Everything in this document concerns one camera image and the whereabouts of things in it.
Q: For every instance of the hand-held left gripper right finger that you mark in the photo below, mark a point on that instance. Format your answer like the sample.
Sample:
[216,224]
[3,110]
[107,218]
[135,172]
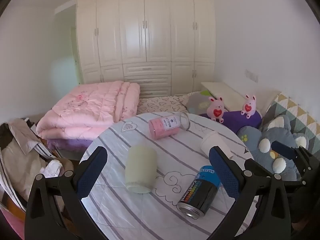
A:
[223,170]

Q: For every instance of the pink bunny plush toy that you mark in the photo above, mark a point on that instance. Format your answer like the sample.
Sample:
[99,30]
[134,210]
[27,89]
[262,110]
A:
[216,110]
[248,107]

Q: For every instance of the black drink can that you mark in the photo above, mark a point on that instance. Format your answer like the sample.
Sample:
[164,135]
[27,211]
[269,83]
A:
[200,195]

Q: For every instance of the wall socket strip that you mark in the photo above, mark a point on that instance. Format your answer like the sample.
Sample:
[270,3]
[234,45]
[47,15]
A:
[251,75]

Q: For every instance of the beige clothes pile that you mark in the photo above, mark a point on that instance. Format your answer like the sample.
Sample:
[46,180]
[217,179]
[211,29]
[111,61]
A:
[17,160]

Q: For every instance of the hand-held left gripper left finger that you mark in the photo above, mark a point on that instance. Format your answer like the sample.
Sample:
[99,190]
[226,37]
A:
[92,173]

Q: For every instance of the purple cushion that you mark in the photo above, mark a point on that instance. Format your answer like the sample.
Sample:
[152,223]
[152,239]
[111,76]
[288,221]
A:
[237,121]

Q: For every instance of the folded pink quilt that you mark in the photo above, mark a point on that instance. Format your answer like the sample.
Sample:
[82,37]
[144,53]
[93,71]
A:
[87,110]

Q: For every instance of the purple bed sheet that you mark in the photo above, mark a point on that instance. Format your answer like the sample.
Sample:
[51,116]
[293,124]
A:
[67,145]

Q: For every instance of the striped white table cloth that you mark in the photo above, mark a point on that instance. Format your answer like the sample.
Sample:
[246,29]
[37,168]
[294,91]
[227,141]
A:
[165,155]

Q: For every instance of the grey flower pillow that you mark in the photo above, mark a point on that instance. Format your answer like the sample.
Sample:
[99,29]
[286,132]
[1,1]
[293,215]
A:
[197,102]

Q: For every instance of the white paper cup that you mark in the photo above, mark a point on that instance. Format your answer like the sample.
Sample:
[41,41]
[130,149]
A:
[212,142]

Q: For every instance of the white pink garment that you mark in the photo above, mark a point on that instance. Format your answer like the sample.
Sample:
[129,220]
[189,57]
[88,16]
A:
[53,168]

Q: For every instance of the cream wardrobe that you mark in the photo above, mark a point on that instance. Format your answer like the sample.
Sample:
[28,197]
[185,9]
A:
[145,37]

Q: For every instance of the triangle pattern quilt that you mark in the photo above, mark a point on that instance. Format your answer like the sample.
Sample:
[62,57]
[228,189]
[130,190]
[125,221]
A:
[297,112]

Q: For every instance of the white pillow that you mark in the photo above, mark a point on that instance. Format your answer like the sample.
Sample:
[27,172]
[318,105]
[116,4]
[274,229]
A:
[232,92]

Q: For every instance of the clear jar with pink filling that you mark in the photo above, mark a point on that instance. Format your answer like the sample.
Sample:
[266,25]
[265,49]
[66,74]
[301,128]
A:
[166,127]

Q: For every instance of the grey paw plush cushion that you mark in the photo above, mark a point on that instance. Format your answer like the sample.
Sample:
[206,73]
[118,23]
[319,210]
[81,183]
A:
[272,132]

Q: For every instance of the pale green frosted cup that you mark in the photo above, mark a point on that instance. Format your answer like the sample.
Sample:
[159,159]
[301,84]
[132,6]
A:
[141,170]

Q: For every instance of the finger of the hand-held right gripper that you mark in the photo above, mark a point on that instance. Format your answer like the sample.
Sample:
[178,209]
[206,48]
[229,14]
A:
[283,150]

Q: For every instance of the heart print pillow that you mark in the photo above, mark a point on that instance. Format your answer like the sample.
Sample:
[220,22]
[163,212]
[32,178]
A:
[162,103]

